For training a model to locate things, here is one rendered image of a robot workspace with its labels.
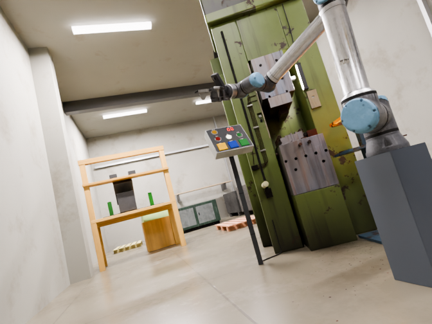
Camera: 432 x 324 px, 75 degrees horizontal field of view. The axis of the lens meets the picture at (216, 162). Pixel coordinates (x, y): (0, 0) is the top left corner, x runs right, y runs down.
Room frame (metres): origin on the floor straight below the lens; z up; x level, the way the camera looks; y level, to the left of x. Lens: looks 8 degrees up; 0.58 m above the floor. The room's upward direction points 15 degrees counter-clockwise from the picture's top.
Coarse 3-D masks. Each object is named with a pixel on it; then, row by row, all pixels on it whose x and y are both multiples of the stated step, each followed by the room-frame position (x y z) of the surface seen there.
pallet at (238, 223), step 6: (252, 216) 6.10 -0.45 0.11; (222, 222) 6.53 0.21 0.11; (228, 222) 6.09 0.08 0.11; (234, 222) 5.71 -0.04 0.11; (240, 222) 5.40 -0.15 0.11; (246, 222) 5.53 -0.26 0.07; (252, 222) 5.56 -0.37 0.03; (222, 228) 5.87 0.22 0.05; (228, 228) 5.44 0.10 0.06; (234, 228) 5.47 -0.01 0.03
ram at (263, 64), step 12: (252, 60) 2.46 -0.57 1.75; (264, 60) 2.45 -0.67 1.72; (276, 60) 2.44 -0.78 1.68; (252, 72) 2.59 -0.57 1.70; (264, 72) 2.45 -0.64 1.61; (288, 72) 2.43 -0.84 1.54; (276, 84) 2.44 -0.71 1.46; (288, 84) 2.43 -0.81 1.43; (264, 96) 2.46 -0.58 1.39; (264, 108) 2.74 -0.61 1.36
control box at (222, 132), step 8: (224, 128) 2.40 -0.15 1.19; (232, 128) 2.41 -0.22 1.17; (240, 128) 2.43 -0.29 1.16; (208, 136) 2.31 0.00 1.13; (216, 136) 2.33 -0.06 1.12; (224, 136) 2.34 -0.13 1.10; (232, 136) 2.35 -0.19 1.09; (240, 136) 2.36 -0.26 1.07; (208, 144) 2.35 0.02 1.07; (216, 144) 2.27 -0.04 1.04; (216, 152) 2.23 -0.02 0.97; (224, 152) 2.25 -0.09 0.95; (232, 152) 2.29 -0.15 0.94; (240, 152) 2.34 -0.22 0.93
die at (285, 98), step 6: (276, 96) 2.45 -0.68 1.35; (282, 96) 2.44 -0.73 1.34; (288, 96) 2.44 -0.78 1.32; (270, 102) 2.45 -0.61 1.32; (276, 102) 2.45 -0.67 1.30; (282, 102) 2.44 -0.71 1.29; (288, 102) 2.44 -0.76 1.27; (270, 108) 2.49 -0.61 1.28; (276, 108) 2.52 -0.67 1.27; (288, 108) 2.62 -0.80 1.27; (270, 114) 2.68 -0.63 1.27; (276, 114) 2.75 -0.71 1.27
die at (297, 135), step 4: (296, 132) 2.44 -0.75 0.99; (300, 132) 2.43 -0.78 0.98; (284, 136) 2.47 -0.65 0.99; (288, 136) 2.45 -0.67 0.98; (292, 136) 2.44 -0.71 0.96; (296, 136) 2.44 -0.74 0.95; (300, 136) 2.44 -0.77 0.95; (280, 140) 2.46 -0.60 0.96; (284, 140) 2.45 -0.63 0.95; (288, 140) 2.45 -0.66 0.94; (292, 140) 2.44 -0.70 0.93
